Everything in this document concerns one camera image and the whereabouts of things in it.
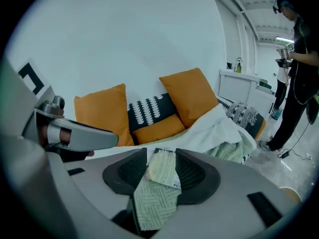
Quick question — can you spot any orange sofa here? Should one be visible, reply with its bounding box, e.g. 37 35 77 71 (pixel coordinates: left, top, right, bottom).
84 93 267 164

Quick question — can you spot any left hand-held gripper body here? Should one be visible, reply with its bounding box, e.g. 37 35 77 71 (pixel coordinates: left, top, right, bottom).
1 62 70 144

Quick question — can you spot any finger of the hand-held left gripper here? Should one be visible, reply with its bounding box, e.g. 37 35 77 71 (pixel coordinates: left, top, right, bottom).
61 118 119 151

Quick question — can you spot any ceiling light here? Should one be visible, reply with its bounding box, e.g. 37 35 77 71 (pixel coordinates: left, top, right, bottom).
275 35 295 44

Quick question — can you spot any black cable with adapter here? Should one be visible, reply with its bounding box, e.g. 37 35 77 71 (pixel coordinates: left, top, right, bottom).
278 118 314 161

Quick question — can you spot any orange square cushion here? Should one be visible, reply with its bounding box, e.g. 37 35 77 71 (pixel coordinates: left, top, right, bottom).
74 83 135 147
159 67 220 129

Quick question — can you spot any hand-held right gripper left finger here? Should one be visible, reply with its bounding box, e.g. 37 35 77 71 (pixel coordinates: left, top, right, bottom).
63 147 149 239

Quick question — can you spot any white cabinet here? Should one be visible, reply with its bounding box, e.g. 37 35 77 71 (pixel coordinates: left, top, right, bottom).
218 68 277 114

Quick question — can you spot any green knitted blanket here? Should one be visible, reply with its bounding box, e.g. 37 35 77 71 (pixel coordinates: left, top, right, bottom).
133 129 257 231

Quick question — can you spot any tan woven basket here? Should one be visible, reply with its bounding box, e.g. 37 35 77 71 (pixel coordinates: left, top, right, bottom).
279 187 302 205

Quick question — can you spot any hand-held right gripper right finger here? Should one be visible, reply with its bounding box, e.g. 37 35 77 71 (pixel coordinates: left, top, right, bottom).
154 147 303 239

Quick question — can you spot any green bottle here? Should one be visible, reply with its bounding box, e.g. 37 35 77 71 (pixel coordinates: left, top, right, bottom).
234 57 243 74

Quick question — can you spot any person's left hand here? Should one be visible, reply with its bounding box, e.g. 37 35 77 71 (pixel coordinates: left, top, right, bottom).
41 126 73 144

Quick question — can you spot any teal plastic bucket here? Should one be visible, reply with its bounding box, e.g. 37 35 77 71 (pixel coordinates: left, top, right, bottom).
271 106 284 120

